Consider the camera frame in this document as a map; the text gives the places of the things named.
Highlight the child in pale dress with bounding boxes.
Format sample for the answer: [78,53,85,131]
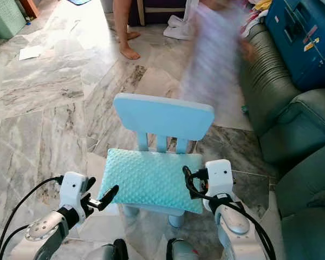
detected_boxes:
[179,0,259,128]

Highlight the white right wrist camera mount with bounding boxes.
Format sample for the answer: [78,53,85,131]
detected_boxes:
[204,159,234,212]

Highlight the white paper sheet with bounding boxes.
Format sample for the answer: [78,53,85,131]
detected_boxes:
[18,45,45,61]

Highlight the person bare legs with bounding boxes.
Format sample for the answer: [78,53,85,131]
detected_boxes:
[113,0,141,61]

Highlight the short black left arm cable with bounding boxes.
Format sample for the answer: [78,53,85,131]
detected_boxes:
[1,223,31,260]

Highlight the green leather sofa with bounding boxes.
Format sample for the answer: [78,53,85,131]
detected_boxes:
[238,22,325,260]

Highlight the dark wooden framed furniture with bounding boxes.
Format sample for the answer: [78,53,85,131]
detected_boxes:
[128,0,188,27]

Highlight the green mesh basket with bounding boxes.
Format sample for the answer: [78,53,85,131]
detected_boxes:
[0,0,27,40]

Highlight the light blue child chair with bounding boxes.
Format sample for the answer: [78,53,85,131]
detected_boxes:
[112,92,216,229]

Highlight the mint dotted plush pillow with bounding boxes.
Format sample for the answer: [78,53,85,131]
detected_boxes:
[99,147,205,215]

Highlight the grey black right robot leg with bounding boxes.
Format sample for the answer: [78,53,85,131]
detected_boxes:
[165,238,209,260]

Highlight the grey black robot leg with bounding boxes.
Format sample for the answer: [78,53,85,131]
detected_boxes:
[87,238,128,260]
[165,238,209,260]

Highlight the grey black left robot leg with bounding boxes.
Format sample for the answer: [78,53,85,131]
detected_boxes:
[87,238,128,260]

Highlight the long black left arm cable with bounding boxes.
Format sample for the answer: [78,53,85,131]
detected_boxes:
[0,175,64,260]

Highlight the brown wooden board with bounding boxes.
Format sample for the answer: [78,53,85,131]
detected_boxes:
[19,0,40,19]

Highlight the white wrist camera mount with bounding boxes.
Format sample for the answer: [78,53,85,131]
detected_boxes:
[204,159,234,212]
[60,171,90,212]

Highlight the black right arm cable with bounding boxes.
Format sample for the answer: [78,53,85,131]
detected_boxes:
[230,200,277,260]

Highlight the yellow plush toy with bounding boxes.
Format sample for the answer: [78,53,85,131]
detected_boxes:
[251,0,274,11]

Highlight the blue toy tool case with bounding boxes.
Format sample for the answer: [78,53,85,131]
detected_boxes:
[264,0,325,92]

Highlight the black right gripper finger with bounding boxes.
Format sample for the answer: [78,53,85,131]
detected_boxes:
[182,165,206,200]

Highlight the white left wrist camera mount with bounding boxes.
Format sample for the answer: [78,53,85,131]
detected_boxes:
[60,171,90,212]

